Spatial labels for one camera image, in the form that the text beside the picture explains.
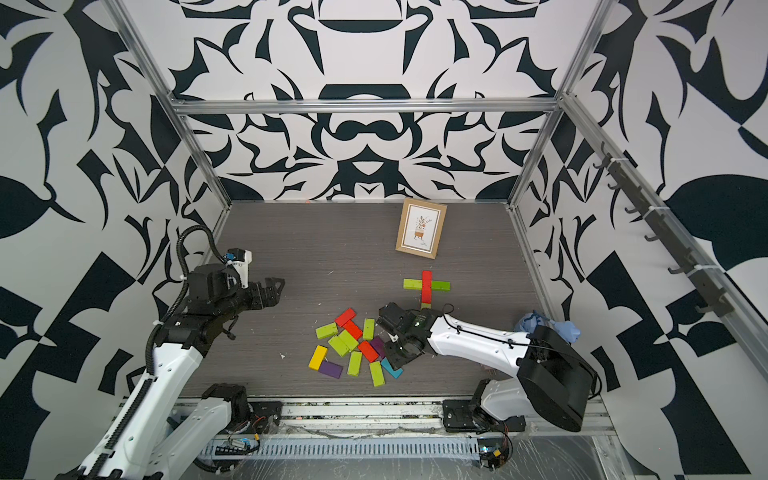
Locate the purple block centre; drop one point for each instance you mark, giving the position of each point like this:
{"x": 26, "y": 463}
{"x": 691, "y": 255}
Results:
{"x": 378, "y": 345}

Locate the purple block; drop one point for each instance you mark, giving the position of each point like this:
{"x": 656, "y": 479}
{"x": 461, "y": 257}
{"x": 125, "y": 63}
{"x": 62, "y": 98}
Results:
{"x": 378, "y": 345}
{"x": 331, "y": 369}

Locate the yellow block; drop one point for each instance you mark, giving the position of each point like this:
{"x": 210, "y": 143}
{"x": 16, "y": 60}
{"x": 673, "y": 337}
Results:
{"x": 318, "y": 357}

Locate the circuit board right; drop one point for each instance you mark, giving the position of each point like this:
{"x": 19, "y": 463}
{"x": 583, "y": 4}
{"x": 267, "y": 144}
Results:
{"x": 494, "y": 452}

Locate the red block pile lower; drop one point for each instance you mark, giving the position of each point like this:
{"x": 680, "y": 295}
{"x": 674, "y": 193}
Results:
{"x": 368, "y": 351}

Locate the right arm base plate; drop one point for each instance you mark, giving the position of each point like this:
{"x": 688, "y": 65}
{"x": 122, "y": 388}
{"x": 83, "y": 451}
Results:
{"x": 468, "y": 416}

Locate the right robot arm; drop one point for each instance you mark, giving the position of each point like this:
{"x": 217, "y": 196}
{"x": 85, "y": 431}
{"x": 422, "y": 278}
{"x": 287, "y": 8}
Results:
{"x": 545, "y": 376}

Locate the lime block bottom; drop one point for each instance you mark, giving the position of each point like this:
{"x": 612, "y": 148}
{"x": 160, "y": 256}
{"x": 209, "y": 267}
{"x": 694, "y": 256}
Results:
{"x": 377, "y": 375}

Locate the red block pile middle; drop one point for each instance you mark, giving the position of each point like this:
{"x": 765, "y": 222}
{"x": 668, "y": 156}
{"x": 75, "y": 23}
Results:
{"x": 353, "y": 329}

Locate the wall hook rail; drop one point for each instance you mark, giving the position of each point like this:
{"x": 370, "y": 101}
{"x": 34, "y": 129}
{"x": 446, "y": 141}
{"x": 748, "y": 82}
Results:
{"x": 666, "y": 229}

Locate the wooden picture frame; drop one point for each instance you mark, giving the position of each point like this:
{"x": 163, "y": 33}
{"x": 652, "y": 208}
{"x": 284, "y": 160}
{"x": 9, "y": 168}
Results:
{"x": 420, "y": 228}

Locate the green circuit board left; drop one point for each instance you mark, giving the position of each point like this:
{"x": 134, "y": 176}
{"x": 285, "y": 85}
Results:
{"x": 237, "y": 447}

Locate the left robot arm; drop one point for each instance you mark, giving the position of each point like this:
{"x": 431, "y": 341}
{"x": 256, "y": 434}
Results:
{"x": 133, "y": 447}

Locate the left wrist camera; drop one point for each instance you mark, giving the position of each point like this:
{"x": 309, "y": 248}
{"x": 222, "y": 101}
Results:
{"x": 240, "y": 259}

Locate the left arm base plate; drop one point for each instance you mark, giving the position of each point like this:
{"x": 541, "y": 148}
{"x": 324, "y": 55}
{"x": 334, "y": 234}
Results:
{"x": 265, "y": 417}

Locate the aluminium front rail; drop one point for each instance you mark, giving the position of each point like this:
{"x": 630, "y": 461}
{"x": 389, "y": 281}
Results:
{"x": 347, "y": 417}

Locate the purple block lower left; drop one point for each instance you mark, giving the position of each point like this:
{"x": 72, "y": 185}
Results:
{"x": 331, "y": 369}

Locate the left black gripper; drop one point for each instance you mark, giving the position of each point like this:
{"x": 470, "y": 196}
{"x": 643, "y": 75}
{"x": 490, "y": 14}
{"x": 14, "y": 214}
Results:
{"x": 271, "y": 293}

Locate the white cable duct strip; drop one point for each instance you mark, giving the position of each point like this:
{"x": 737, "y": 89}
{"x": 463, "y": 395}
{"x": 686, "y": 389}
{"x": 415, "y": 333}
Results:
{"x": 460, "y": 448}

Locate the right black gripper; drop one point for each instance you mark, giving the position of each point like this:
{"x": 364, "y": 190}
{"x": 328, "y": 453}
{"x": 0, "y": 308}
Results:
{"x": 391, "y": 359}

